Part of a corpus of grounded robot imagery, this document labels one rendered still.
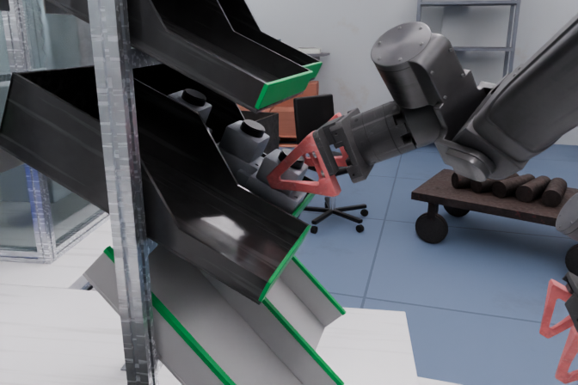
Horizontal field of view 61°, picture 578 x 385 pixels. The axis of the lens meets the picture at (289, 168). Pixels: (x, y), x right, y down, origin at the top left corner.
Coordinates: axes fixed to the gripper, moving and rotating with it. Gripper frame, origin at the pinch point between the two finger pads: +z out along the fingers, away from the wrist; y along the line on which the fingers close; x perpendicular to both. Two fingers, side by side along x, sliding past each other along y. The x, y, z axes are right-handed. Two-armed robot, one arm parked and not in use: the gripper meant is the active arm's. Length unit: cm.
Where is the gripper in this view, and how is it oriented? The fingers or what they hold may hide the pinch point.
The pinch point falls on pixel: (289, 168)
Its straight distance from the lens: 57.3
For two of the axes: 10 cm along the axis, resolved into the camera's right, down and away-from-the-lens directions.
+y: -3.0, 2.6, -9.2
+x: 4.0, 9.1, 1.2
